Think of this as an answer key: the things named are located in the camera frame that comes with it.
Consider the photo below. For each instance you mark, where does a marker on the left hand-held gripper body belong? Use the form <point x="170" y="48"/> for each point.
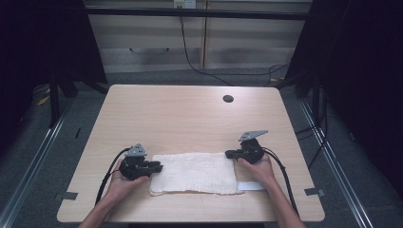
<point x="133" y="166"/>

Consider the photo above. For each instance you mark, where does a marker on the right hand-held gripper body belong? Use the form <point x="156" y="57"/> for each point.
<point x="252" y="150"/>

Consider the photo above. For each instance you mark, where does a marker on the white cloth towel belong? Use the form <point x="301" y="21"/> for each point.
<point x="195" y="173"/>

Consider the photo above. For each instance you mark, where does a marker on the person's right hand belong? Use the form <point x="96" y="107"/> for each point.
<point x="259" y="171"/>

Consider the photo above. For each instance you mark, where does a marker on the person's left hand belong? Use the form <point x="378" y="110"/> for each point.
<point x="122" y="186"/>

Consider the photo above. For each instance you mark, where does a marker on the grey tape strip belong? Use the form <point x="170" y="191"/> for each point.
<point x="68" y="195"/>
<point x="314" y="192"/>

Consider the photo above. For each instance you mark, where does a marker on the black metal stand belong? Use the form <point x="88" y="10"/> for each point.
<point x="316" y="95"/>
<point x="53" y="101"/>

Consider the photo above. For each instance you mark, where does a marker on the yellow floor object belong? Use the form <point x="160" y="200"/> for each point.
<point x="43" y="100"/>

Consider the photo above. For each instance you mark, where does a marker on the black curtain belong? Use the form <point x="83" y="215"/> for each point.
<point x="41" y="47"/>
<point x="358" y="79"/>

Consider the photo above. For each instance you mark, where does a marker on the black horizontal bar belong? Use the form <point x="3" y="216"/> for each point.
<point x="196" y="13"/>

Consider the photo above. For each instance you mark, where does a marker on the metal floor rail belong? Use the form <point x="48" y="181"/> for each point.
<point x="30" y="164"/>
<point x="335" y="171"/>

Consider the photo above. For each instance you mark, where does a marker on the white wall socket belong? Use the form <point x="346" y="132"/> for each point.
<point x="184" y="3"/>

